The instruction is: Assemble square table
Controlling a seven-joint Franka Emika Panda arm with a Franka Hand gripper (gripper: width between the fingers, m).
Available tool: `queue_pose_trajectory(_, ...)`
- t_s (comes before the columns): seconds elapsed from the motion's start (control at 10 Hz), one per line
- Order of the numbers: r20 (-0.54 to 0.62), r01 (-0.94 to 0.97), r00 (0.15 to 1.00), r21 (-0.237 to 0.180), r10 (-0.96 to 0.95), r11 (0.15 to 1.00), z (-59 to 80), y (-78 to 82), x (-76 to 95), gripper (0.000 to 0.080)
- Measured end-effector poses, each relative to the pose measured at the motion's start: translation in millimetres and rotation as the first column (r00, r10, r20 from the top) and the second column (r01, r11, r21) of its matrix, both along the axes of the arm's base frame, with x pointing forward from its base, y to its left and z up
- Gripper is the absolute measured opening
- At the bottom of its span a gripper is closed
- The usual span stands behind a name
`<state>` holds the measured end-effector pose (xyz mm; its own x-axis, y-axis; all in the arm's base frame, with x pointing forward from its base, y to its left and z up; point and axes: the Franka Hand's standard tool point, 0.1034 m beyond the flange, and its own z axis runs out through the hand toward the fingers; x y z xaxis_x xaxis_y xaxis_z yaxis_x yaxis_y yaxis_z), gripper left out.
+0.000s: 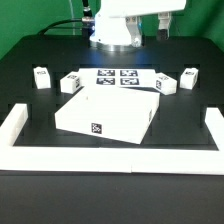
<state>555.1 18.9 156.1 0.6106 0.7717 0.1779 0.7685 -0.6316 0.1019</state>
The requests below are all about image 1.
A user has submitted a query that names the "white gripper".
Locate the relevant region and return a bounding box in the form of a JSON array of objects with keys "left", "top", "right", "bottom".
[{"left": 158, "top": 12, "right": 172, "bottom": 30}]

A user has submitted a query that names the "white marker sheet with tags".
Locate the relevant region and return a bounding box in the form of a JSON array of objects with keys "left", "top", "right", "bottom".
[{"left": 78, "top": 68, "right": 156, "bottom": 87}]

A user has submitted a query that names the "white U-shaped fence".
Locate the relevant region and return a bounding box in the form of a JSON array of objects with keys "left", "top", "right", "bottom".
[{"left": 0, "top": 104, "right": 224, "bottom": 175}]

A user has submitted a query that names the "black cable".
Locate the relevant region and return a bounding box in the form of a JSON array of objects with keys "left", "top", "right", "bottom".
[{"left": 37, "top": 18, "right": 95, "bottom": 36}]

